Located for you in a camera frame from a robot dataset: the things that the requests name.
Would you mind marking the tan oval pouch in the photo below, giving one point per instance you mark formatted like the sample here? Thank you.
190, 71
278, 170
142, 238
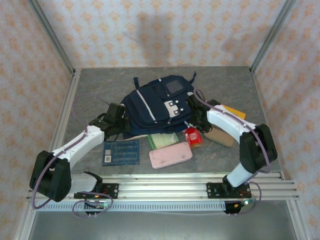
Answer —
221, 137

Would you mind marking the pink pencil case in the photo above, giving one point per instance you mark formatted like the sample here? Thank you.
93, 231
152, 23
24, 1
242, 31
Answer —
171, 155

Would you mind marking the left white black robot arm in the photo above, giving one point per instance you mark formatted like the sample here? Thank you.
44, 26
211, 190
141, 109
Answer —
80, 147

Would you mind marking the blue booklet with barcodes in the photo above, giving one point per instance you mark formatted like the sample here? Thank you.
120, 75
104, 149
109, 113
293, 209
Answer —
122, 152

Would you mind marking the right aluminium frame post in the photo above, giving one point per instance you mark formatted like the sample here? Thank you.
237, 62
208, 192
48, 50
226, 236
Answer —
272, 37

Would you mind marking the navy blue student backpack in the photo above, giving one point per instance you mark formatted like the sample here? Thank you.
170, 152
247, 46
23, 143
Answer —
150, 110

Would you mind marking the wide aluminium mounting rail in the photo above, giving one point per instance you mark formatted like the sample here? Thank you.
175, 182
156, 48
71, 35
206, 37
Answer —
162, 190

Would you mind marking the green tissue pack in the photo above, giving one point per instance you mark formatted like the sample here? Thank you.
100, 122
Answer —
162, 140

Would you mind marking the yellow cover book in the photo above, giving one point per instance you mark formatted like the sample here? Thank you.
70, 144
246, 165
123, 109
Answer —
237, 113

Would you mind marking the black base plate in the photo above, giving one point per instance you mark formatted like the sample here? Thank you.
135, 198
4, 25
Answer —
212, 191
112, 191

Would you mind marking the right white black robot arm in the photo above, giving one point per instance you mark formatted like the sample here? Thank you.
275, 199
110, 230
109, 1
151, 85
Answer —
230, 123

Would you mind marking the aluminium frame leg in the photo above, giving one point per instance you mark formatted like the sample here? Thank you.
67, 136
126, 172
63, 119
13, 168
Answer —
23, 222
298, 220

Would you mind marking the small circuit board with LED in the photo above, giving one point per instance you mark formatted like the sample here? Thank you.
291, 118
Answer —
246, 202
100, 205

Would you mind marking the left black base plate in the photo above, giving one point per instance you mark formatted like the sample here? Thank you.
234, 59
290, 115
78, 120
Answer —
112, 191

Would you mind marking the aluminium side rail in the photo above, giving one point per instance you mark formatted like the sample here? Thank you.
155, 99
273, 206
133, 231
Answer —
67, 100

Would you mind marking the red snack packet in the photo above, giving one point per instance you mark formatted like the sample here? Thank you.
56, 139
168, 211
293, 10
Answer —
193, 138

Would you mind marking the left aluminium frame post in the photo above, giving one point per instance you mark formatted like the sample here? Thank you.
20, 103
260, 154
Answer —
52, 37

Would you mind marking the grey metal panel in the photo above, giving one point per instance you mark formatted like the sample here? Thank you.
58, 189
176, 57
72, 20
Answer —
160, 227

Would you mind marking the aluminium frame post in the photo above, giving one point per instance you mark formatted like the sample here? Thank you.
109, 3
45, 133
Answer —
272, 37
52, 37

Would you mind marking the aluminium table edge rail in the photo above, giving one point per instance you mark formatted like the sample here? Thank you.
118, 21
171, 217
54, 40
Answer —
162, 176

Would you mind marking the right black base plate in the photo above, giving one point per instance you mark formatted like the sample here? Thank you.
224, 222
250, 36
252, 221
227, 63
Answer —
212, 191

